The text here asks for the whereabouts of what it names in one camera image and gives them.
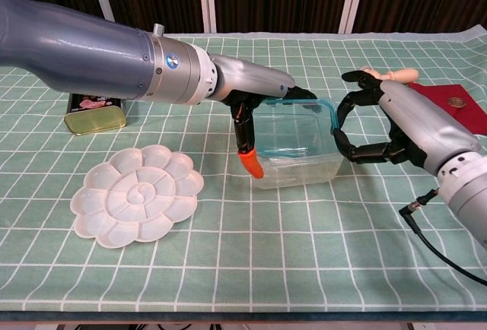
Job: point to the red envelope with wax seal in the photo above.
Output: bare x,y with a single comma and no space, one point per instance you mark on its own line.
449,109

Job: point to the clear plastic food container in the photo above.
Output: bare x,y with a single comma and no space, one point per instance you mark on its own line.
304,174

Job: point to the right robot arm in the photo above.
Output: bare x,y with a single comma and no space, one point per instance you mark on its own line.
468,181

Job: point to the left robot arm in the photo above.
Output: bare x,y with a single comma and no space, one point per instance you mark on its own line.
76,60

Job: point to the white flower paint palette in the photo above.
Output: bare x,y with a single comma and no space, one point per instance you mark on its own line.
137,197

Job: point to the green checked tablecloth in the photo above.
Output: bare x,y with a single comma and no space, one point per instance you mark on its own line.
304,250

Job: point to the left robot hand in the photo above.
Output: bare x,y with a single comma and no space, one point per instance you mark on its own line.
258,77

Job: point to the black luncheon meat tin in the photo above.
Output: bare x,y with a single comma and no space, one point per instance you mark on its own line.
95,119

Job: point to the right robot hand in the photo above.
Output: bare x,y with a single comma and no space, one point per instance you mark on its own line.
426,128

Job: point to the wooden toy hammer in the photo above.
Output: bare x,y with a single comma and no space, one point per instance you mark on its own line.
403,75

